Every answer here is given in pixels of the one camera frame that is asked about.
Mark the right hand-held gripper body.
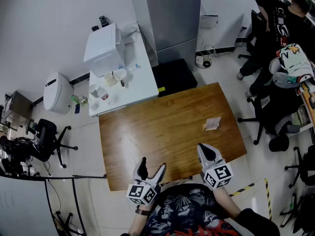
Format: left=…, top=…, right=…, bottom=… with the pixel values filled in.
left=199, top=156, right=234, bottom=191

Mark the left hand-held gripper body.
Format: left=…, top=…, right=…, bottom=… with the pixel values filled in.
left=126, top=178, right=162, bottom=207

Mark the small tan paper packet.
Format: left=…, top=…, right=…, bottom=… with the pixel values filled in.
left=202, top=117, right=222, bottom=132

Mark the person's left forearm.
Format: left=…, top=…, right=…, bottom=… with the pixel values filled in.
left=127, top=204, right=152, bottom=236

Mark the person's right forearm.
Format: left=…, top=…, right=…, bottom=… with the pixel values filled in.
left=212, top=185, right=243, bottom=221

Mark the dark metal wristwatch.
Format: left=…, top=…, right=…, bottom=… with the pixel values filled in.
left=134, top=205, right=151, bottom=217

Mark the yellow black floor tape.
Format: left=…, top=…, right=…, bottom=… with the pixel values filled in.
left=230, top=182, right=255, bottom=197
left=264, top=178, right=273, bottom=221

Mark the person's patterned dark shirt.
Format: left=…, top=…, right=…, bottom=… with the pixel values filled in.
left=141, top=179, right=281, bottom=236

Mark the black round stool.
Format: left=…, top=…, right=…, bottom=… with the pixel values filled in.
left=268, top=133, right=290, bottom=153

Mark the black chair with grey seat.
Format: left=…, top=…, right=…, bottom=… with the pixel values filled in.
left=237, top=82, right=308, bottom=146

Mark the black low cabinet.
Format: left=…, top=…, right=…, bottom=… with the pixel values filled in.
left=151, top=58, right=198, bottom=97

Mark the red label plastic bottle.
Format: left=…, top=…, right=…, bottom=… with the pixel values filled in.
left=97, top=87, right=109, bottom=100

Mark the black swivel chair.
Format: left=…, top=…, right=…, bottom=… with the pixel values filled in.
left=284, top=145, right=315, bottom=189
left=280, top=193, right=315, bottom=236

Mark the white tall mug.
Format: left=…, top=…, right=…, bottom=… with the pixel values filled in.
left=88, top=84, right=99, bottom=98

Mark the cream mug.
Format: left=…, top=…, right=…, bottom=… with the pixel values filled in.
left=103, top=71, right=118, bottom=87

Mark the white wide cup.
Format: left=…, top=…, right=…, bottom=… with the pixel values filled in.
left=113, top=68, right=128, bottom=81

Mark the black office chair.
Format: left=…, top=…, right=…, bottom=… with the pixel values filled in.
left=24, top=118, right=79, bottom=169

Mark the clear plastic bottle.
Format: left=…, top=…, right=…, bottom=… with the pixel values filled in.
left=125, top=63, right=141, bottom=73

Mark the grey neck pillow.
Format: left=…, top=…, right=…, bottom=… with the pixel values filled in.
left=268, top=58, right=303, bottom=90

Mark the white rounded floor appliance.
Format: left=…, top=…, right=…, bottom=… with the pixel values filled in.
left=43, top=72, right=74, bottom=115

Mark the whiteboard on black stand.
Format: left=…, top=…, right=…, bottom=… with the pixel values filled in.
left=0, top=174, right=108, bottom=236

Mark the colourful printed cloth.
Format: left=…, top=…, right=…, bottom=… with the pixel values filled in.
left=275, top=43, right=315, bottom=95

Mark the black equipment pile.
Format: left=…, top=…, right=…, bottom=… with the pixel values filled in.
left=0, top=135, right=32, bottom=177

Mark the white box-shaped appliance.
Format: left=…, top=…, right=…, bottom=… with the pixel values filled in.
left=83, top=23, right=126, bottom=78

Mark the tall grey refrigerator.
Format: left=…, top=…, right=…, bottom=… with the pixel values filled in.
left=127, top=0, right=202, bottom=71

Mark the brown cabinet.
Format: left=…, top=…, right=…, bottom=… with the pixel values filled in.
left=3, top=90, right=34, bottom=127

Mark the black drinking bottle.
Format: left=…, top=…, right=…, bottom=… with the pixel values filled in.
left=98, top=15, right=110, bottom=28

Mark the white wall box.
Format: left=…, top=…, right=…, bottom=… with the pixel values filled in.
left=199, top=15, right=219, bottom=29

